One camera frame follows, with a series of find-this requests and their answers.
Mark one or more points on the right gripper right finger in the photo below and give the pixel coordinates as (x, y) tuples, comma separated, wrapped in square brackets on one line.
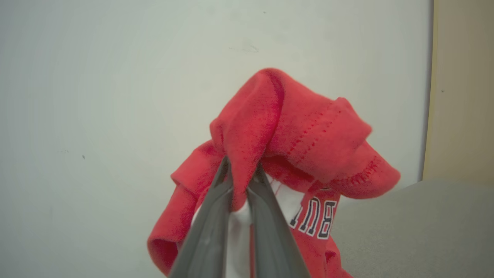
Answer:
[(272, 239)]

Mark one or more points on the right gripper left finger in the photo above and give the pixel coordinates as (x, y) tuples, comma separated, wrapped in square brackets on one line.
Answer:
[(208, 239)]

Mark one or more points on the red garment with white print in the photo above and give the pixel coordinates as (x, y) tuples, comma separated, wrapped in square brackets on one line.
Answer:
[(293, 127)]

